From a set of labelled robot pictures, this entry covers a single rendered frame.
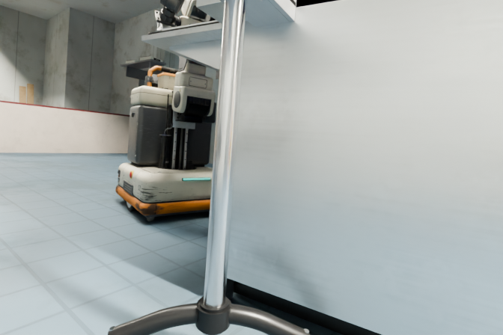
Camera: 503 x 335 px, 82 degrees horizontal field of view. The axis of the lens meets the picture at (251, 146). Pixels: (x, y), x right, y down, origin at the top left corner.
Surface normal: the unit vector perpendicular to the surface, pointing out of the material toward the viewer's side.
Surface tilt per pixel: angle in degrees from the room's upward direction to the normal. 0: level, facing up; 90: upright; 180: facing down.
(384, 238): 90
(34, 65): 90
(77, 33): 90
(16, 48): 90
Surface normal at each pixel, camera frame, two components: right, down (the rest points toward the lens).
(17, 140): 0.79, 0.07
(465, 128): -0.50, -0.01
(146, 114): 0.60, 0.07
